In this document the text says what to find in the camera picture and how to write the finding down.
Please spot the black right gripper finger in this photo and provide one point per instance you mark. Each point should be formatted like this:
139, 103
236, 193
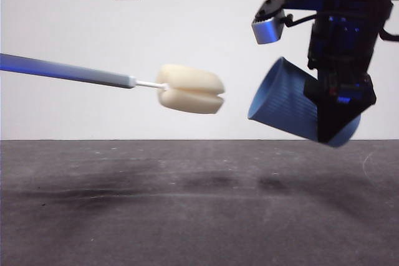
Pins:
339, 107

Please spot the blue ribbed plastic cup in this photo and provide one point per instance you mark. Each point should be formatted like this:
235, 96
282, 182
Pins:
280, 104

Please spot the grey cup brush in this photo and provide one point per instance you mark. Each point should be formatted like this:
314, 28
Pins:
62, 71

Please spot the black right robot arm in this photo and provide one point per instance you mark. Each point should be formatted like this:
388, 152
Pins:
343, 13

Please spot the pale grey right wrist camera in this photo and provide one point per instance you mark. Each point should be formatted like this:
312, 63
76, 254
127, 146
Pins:
268, 30

